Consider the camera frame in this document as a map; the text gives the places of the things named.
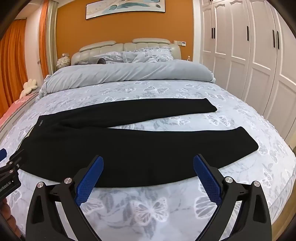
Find white feathery ornament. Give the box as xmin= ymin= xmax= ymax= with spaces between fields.
xmin=57 ymin=55 xmax=71 ymax=69

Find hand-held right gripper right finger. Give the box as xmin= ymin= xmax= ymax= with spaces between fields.
xmin=193 ymin=154 xmax=272 ymax=241

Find bed with butterfly sheet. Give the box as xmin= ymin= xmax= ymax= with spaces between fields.
xmin=0 ymin=79 xmax=296 ymax=241

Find wide orange curtain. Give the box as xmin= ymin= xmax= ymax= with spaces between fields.
xmin=0 ymin=20 xmax=29 ymax=110

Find person's left hand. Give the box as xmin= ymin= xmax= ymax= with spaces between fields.
xmin=0 ymin=200 xmax=17 ymax=235

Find black pants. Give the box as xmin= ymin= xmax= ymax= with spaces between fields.
xmin=17 ymin=98 xmax=259 ymax=189

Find grey duvet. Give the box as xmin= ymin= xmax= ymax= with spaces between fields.
xmin=38 ymin=59 xmax=216 ymax=100

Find white flower plush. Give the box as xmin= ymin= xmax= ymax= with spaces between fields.
xmin=20 ymin=79 xmax=38 ymax=98

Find pink cloth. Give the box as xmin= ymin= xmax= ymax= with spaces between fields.
xmin=0 ymin=93 xmax=40 ymax=127

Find butterfly print pillow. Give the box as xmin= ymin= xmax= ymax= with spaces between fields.
xmin=121 ymin=47 xmax=175 ymax=63
xmin=94 ymin=51 xmax=125 ymax=64

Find narrow orange curtain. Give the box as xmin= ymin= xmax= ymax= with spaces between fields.
xmin=38 ymin=0 xmax=50 ymax=80

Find white panelled wardrobe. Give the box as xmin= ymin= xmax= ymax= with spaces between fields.
xmin=200 ymin=0 xmax=296 ymax=149

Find framed wall painting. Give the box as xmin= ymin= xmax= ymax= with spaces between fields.
xmin=85 ymin=0 xmax=166 ymax=20

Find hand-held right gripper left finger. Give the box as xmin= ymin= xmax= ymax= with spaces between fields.
xmin=25 ymin=155 xmax=104 ymax=241

